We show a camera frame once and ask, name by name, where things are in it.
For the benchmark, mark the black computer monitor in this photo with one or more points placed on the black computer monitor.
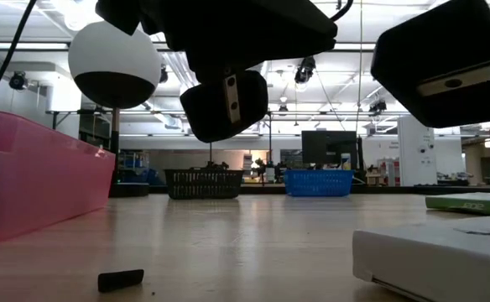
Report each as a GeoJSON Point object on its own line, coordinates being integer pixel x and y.
{"type": "Point", "coordinates": [329, 149]}

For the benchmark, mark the blue plastic basket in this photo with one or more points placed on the blue plastic basket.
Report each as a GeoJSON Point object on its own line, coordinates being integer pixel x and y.
{"type": "Point", "coordinates": [318, 183]}

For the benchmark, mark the black slotted plastic basket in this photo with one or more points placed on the black slotted plastic basket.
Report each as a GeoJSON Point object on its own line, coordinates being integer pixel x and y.
{"type": "Point", "coordinates": [203, 184]}

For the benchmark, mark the white and green Acer box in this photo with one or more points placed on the white and green Acer box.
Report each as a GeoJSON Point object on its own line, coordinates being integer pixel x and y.
{"type": "Point", "coordinates": [429, 260]}

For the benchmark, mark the translucent pink plastic tray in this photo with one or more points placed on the translucent pink plastic tray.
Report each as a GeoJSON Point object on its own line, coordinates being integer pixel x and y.
{"type": "Point", "coordinates": [39, 180]}

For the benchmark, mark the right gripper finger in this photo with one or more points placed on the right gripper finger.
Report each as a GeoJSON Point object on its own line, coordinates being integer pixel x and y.
{"type": "Point", "coordinates": [446, 42]}

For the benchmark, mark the small black flat piece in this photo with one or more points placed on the small black flat piece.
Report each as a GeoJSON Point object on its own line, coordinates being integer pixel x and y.
{"type": "Point", "coordinates": [121, 280]}

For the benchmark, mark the black ceiling spotlight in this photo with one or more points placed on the black ceiling spotlight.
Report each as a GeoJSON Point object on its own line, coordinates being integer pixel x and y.
{"type": "Point", "coordinates": [378, 106]}
{"type": "Point", "coordinates": [303, 73]}
{"type": "Point", "coordinates": [18, 80]}

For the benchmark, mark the white globe table lamp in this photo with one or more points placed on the white globe table lamp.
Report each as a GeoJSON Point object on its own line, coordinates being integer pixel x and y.
{"type": "Point", "coordinates": [111, 54]}

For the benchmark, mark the white card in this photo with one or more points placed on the white card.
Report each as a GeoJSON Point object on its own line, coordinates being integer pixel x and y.
{"type": "Point", "coordinates": [471, 204]}

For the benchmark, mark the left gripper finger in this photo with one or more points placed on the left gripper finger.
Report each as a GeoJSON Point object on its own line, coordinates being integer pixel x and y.
{"type": "Point", "coordinates": [207, 109]}
{"type": "Point", "coordinates": [119, 12]}

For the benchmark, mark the white square pillar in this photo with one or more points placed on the white square pillar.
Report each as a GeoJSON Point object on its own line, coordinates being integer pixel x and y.
{"type": "Point", "coordinates": [417, 155]}

